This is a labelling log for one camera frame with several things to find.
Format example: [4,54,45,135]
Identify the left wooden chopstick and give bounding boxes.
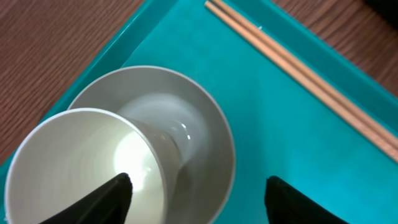
[204,0,398,163]

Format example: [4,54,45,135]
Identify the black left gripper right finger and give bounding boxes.
[264,175,346,224]

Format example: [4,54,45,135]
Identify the wooden chopstick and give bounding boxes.
[204,0,398,163]
[211,0,398,147]

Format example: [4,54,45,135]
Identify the black plastic tray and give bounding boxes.
[363,0,398,30]

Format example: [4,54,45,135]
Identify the grey shallow bowl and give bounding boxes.
[70,65,236,223]

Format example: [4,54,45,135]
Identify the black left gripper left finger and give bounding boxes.
[40,173,133,224]

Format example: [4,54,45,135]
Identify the white paper cup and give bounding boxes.
[4,108,180,223]

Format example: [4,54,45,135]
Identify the right wooden chopstick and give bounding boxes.
[211,0,398,147]

